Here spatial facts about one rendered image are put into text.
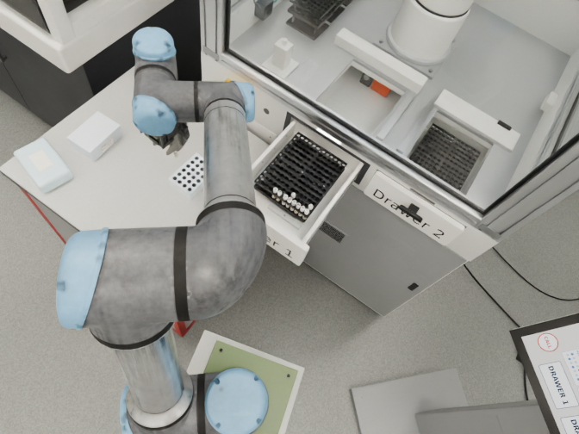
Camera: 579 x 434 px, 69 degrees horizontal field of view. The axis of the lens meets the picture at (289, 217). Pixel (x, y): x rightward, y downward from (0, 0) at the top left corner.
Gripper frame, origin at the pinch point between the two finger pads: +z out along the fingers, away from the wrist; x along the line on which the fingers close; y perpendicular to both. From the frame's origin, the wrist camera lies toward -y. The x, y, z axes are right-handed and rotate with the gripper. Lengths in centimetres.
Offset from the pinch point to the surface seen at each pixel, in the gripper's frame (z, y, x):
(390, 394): 93, -8, 103
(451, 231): 7, -32, 72
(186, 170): 17.7, -3.2, -0.7
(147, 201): 21.2, 10.5, -3.5
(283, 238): 5.5, 0.9, 36.3
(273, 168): 7.2, -15.2, 21.3
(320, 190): 7.1, -18.0, 35.6
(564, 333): -8, -15, 101
